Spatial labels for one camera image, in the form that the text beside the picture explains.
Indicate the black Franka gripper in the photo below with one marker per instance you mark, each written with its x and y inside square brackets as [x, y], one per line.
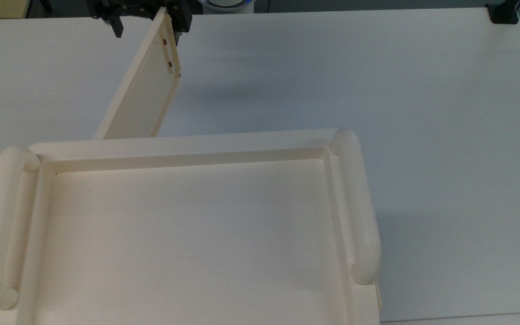
[129, 8]

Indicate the black table clamp mount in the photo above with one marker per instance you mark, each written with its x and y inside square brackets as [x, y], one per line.
[503, 13]

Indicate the cream toy cabinet body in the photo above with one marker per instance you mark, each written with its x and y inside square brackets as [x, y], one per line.
[188, 234]

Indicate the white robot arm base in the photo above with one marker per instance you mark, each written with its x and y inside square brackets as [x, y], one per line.
[226, 5]

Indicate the cream cabinet door panel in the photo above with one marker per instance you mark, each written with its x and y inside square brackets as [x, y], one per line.
[145, 90]

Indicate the black stand leg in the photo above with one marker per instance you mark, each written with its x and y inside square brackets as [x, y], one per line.
[46, 5]

